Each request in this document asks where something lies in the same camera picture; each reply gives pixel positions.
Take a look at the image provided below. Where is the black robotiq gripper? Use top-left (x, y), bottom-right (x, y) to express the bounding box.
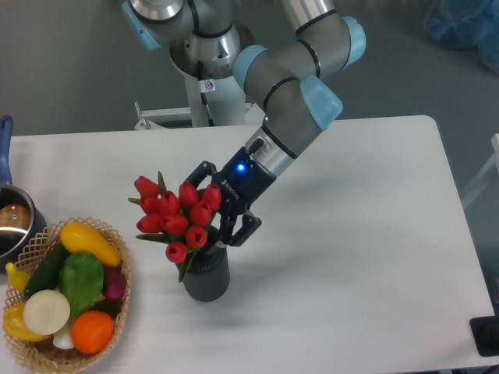
top-left (186, 146), bottom-right (277, 252)

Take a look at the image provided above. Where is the red tulip bouquet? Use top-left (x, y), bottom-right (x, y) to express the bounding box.
top-left (129, 174), bottom-right (222, 282)

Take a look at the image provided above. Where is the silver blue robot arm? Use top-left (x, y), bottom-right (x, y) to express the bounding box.
top-left (122, 1), bottom-right (366, 252)

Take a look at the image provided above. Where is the dark grey ribbed vase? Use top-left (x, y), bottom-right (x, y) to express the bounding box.
top-left (176, 247), bottom-right (230, 302)

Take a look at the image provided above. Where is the purple red onion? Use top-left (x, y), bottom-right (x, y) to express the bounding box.
top-left (102, 267), bottom-right (127, 300)

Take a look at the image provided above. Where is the yellow squash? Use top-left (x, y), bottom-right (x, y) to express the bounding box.
top-left (59, 222), bottom-right (122, 267)

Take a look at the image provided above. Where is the green lettuce leaf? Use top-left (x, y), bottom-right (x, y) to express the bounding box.
top-left (58, 251), bottom-right (104, 323)

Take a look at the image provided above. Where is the woven wicker basket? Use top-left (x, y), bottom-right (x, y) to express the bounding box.
top-left (4, 217), bottom-right (131, 373)

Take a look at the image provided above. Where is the orange fruit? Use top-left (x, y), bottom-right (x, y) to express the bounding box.
top-left (71, 311), bottom-right (114, 355)

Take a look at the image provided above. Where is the dark green cucumber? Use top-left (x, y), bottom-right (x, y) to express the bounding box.
top-left (23, 242), bottom-right (70, 300)

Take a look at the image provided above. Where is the yellow bell pepper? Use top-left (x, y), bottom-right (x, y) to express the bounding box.
top-left (2, 302), bottom-right (50, 342)

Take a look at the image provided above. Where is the blue plastic bag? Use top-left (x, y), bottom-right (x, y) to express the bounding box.
top-left (424, 1), bottom-right (498, 73)

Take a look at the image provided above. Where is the black device at table edge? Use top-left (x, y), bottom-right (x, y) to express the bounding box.
top-left (469, 316), bottom-right (498, 357)

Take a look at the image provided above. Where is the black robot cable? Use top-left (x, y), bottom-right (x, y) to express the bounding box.
top-left (196, 62), bottom-right (216, 127)

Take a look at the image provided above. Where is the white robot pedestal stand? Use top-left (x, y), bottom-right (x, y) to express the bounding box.
top-left (134, 74), bottom-right (264, 130)

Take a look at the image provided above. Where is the blue handled saucepan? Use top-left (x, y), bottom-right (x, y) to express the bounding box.
top-left (1, 115), bottom-right (46, 274)

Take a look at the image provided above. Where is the white frame at right edge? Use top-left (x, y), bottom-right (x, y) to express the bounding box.
top-left (461, 133), bottom-right (498, 210)

